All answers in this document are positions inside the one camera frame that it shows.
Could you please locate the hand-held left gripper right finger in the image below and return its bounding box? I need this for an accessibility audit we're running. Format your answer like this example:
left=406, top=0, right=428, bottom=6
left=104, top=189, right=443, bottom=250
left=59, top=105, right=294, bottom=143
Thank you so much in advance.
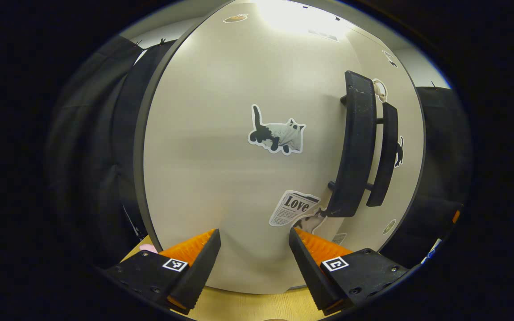
left=288, top=227, right=411, bottom=316

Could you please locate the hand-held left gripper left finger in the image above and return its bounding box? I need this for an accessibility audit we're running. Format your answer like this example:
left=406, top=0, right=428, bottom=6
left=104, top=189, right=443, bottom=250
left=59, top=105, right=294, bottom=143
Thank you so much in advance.
left=105, top=229, right=222, bottom=315

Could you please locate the white cabinet door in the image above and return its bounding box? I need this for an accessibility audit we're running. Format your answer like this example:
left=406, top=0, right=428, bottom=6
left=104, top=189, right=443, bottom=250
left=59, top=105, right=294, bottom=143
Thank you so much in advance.
left=142, top=0, right=380, bottom=295
left=346, top=27, right=427, bottom=252

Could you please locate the black cabinet door handle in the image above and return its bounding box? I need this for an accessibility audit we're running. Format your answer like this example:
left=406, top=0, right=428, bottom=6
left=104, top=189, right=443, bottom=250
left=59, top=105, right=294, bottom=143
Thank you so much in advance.
left=366, top=102, right=399, bottom=208
left=326, top=70, right=378, bottom=218

